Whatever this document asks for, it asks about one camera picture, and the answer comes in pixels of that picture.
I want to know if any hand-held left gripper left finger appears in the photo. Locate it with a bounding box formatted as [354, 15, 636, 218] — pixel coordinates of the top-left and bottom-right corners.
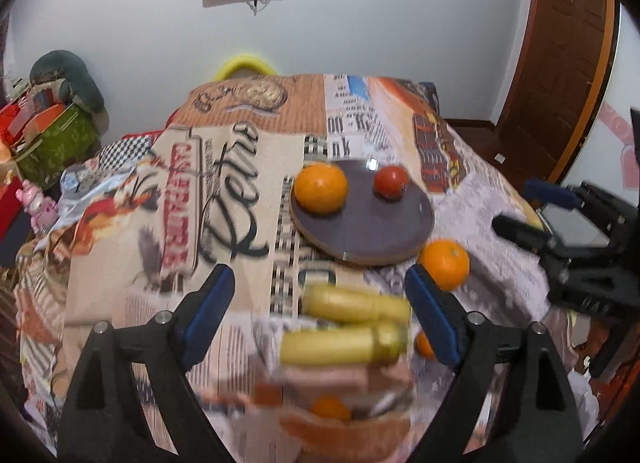
[57, 264, 236, 463]

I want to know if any red tomato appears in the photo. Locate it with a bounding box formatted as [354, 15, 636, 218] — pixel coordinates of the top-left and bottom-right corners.
[373, 165, 408, 201]

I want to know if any grey plush cushion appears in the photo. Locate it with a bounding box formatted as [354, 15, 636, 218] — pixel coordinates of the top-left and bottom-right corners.
[30, 49, 108, 118]

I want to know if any dark round plate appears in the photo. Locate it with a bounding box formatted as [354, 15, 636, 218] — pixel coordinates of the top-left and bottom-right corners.
[289, 159, 435, 266]

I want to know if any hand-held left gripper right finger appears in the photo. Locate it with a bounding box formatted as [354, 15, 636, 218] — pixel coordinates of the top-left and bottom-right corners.
[405, 265, 586, 463]

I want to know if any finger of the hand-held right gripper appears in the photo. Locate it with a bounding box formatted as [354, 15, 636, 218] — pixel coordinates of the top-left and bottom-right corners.
[491, 214, 640, 316]
[524, 178, 640, 244]

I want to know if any yellow-green cucumber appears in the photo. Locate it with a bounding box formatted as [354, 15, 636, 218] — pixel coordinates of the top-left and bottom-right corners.
[279, 323, 408, 366]

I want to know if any printed tablecloth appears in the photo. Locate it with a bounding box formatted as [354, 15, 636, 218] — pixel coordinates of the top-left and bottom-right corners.
[15, 73, 601, 463]

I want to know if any yellow cucumber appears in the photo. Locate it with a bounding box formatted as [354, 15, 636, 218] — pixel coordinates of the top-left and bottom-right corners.
[301, 284, 413, 323]

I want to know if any large orange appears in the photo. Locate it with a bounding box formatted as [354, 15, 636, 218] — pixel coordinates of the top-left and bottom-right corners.
[293, 163, 349, 216]
[417, 239, 472, 292]

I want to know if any pink wall decoration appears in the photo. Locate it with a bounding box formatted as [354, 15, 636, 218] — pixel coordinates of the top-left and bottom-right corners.
[597, 100, 640, 188]

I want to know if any pink toy figure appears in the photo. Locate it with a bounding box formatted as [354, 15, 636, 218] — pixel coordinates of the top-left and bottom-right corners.
[16, 180, 60, 234]

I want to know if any yellow chair back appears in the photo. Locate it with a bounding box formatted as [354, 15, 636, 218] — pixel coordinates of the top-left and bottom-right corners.
[216, 54, 278, 81]

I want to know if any brown wooden door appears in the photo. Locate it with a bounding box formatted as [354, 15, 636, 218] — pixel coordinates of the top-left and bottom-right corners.
[492, 0, 621, 184]

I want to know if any brown bowl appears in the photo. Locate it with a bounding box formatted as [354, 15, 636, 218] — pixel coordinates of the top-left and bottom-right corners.
[275, 388, 416, 461]

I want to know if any green patterned box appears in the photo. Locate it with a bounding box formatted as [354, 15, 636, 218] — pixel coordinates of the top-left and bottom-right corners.
[12, 105, 98, 188]

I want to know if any small mandarin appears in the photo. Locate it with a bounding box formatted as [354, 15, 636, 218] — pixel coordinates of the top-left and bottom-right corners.
[414, 330, 437, 361]
[310, 395, 353, 421]

